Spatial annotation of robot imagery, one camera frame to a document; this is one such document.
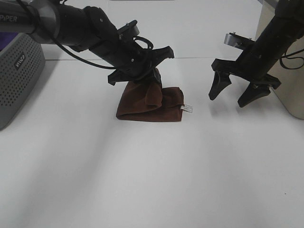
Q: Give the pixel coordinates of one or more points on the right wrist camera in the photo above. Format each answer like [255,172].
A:
[236,41]

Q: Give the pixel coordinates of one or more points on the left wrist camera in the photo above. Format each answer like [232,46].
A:
[128,31]

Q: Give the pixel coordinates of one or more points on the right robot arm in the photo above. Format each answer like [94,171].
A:
[291,13]

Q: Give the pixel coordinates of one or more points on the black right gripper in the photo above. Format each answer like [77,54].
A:
[252,65]

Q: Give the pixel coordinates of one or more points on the purple towel in basket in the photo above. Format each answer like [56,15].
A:
[6,38]

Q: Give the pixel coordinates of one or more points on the white towel label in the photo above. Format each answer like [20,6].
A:
[187,108]

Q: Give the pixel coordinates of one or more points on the beige bin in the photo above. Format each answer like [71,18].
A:
[291,90]

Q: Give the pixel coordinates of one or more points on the grey perforated plastic basket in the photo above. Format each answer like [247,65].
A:
[21,64]

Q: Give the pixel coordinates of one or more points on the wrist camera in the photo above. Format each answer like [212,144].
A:
[128,31]
[236,41]

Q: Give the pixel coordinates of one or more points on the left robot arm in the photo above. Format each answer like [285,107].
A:
[50,22]

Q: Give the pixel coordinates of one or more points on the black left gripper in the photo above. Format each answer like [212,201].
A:
[135,60]

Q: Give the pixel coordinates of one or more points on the brown towel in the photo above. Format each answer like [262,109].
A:
[150,102]

